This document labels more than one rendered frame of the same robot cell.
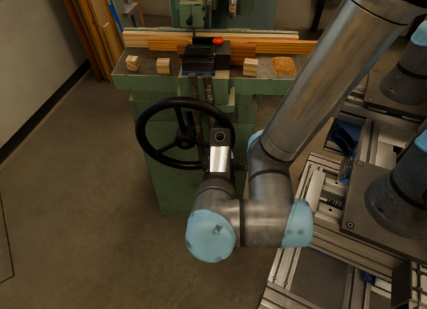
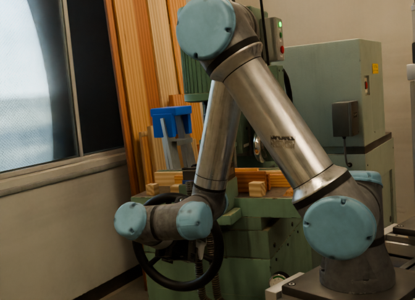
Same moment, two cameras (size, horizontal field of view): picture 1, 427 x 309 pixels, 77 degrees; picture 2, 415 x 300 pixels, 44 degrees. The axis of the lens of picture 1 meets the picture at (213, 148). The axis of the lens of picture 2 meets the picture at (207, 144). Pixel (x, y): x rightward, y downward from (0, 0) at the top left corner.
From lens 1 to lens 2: 0.91 m
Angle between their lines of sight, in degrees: 45
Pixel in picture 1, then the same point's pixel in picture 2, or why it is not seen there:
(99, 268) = not seen: outside the picture
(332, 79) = (211, 115)
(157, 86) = not seen: hidden behind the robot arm
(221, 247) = (133, 218)
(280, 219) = (179, 205)
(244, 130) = (260, 269)
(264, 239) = (165, 219)
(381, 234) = (319, 290)
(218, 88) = not seen: hidden behind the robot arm
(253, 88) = (259, 208)
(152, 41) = (178, 177)
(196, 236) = (120, 211)
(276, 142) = (197, 171)
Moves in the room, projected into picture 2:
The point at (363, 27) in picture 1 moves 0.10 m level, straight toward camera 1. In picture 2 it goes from (214, 84) to (177, 87)
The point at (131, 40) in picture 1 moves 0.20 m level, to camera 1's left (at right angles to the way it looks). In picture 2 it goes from (161, 179) to (113, 179)
